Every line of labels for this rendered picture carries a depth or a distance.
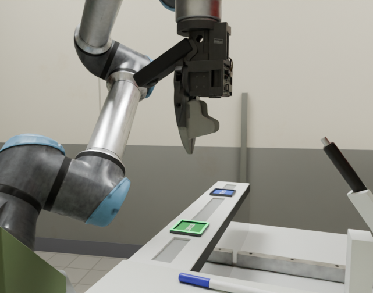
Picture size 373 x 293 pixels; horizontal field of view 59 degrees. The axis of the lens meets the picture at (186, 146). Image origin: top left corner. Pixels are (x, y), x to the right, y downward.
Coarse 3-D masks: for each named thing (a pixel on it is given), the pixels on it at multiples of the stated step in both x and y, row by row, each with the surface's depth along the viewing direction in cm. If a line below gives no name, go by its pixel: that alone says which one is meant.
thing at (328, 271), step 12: (240, 252) 74; (252, 252) 74; (240, 264) 73; (252, 264) 73; (264, 264) 72; (276, 264) 71; (288, 264) 70; (300, 264) 69; (312, 264) 68; (324, 264) 68; (336, 264) 68; (312, 276) 69; (324, 276) 68; (336, 276) 67
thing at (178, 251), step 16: (208, 192) 84; (240, 192) 84; (192, 208) 70; (208, 208) 72; (224, 208) 70; (160, 240) 53; (176, 240) 54; (192, 240) 53; (208, 240) 53; (144, 256) 47; (160, 256) 48; (176, 256) 47; (192, 256) 47
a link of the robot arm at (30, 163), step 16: (16, 144) 63; (32, 144) 64; (48, 144) 66; (0, 160) 61; (16, 160) 61; (32, 160) 62; (48, 160) 64; (64, 160) 66; (0, 176) 59; (16, 176) 59; (32, 176) 61; (48, 176) 62; (64, 176) 64; (32, 192) 60; (48, 192) 62; (48, 208) 65
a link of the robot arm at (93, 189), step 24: (120, 48) 91; (120, 72) 88; (120, 96) 84; (144, 96) 94; (120, 120) 80; (96, 144) 74; (120, 144) 77; (72, 168) 65; (96, 168) 68; (120, 168) 72; (72, 192) 64; (96, 192) 65; (120, 192) 67; (72, 216) 66; (96, 216) 66
